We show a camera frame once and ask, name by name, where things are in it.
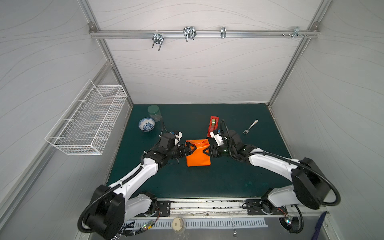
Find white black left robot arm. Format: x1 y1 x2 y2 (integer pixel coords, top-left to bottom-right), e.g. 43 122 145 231
77 143 197 240

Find metal u-bolt clamp middle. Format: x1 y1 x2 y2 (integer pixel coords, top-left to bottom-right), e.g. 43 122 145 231
183 27 197 42

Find blue handled tool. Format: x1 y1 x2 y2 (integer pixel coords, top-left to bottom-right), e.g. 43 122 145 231
311 212 328 240

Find red tape dispenser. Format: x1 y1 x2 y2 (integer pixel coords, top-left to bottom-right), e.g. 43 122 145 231
207 116 219 138

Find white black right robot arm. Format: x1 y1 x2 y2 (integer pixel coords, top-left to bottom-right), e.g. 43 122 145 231
203 139 341 215

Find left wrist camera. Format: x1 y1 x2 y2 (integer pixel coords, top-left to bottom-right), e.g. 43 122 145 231
160 131 183 149

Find metal u-bolt clamp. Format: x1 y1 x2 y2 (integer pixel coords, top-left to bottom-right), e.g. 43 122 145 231
152 33 164 51
183 27 197 42

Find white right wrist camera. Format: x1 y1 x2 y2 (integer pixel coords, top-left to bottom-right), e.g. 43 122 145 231
209 129 228 147

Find green lidded glass jar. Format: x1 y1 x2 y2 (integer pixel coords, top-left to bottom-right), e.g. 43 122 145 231
148 105 162 122

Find metal u-bolt clamp left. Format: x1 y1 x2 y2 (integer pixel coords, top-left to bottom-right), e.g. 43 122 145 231
152 33 164 51

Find fork with white handle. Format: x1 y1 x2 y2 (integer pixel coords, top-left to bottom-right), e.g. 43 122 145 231
243 120 259 135

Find white wire basket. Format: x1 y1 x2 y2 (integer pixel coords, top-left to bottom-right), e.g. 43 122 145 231
45 80 127 156

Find metal bracket clamp right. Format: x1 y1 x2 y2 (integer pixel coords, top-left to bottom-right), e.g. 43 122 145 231
282 27 309 39

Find orange wrapping paper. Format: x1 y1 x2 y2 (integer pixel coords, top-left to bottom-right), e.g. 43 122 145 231
186 139 211 167

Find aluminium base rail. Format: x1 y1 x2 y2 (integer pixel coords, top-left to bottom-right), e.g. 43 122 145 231
158 197 299 218

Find aluminium cross rail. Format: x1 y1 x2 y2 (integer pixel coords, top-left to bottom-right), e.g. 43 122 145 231
90 28 320 39

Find round white puck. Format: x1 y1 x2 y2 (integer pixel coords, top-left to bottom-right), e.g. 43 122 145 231
172 217 186 234

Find blue white ceramic bowl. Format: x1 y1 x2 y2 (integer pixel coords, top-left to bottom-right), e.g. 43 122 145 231
138 118 156 132

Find metal ring clamp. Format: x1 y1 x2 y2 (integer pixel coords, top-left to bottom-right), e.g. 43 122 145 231
221 27 227 39

